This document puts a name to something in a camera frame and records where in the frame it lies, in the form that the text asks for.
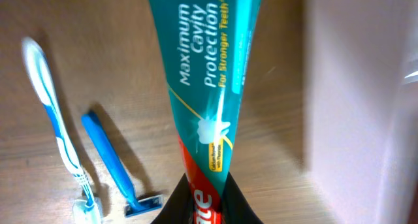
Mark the blue white toothbrush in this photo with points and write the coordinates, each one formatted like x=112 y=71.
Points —
x=87 y=209

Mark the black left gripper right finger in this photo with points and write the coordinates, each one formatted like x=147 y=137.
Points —
x=234 y=206

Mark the blue disposable razor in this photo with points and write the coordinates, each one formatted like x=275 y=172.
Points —
x=119 y=174

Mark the green red toothpaste tube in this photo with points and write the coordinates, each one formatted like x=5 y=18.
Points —
x=205 y=46

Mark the white cardboard box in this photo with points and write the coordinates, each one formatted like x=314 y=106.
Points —
x=360 y=107

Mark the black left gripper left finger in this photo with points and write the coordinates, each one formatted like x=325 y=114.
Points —
x=179 y=207

